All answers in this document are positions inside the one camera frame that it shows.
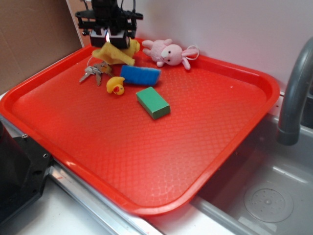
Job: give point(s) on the brown cardboard panel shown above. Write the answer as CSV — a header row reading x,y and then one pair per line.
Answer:
x,y
34,34

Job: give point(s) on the aluminium rail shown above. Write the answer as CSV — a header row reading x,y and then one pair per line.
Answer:
x,y
68,206

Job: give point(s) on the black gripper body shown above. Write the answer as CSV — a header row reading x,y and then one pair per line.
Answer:
x,y
108,15

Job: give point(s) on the grey sink basin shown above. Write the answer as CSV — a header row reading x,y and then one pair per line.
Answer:
x,y
263,188

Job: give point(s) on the red plastic tray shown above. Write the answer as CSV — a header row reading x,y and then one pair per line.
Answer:
x,y
146,166

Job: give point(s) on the silver key bunch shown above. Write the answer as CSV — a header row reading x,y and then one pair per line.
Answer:
x,y
97,70

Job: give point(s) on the green block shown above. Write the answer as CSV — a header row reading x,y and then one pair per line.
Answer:
x,y
153,103

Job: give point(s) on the blue sponge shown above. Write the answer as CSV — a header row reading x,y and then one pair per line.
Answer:
x,y
140,75

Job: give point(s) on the grey sink faucet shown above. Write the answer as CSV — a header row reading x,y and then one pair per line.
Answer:
x,y
297,106

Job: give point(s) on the yellow rubber duck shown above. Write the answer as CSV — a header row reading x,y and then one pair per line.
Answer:
x,y
115,85

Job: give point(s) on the pink plush bunny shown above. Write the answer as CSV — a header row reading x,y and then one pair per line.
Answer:
x,y
165,52

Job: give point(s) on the yellow cloth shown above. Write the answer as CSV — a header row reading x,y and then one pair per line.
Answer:
x,y
112,55

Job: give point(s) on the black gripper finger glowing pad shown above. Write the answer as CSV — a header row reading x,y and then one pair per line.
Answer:
x,y
119,39
98,37

